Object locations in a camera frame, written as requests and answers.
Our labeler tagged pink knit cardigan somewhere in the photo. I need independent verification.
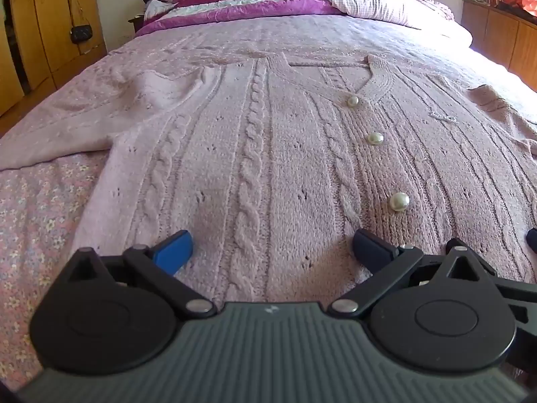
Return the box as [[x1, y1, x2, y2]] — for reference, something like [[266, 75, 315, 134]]
[[0, 52, 537, 303]]

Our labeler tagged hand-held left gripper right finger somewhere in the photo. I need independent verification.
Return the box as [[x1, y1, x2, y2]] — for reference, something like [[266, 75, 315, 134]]
[[327, 229, 498, 319]]

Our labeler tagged magenta white striped quilt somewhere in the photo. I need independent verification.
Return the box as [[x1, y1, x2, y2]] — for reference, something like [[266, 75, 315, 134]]
[[134, 0, 349, 36]]

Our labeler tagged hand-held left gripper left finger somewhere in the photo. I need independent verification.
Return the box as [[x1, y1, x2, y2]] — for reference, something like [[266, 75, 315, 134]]
[[63, 230, 216, 320]]

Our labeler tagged wooden wardrobe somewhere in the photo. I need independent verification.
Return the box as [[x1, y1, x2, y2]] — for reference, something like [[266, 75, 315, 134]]
[[0, 0, 107, 116]]

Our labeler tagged small black handbag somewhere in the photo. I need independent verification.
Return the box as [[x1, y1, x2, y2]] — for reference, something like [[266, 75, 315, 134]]
[[63, 0, 94, 45]]

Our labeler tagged pink floral bed sheet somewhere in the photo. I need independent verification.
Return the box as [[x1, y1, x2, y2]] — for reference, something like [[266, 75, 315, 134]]
[[0, 12, 537, 393]]

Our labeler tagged wooden side cabinet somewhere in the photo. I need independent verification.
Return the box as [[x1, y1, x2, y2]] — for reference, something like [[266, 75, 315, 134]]
[[460, 0, 537, 80]]

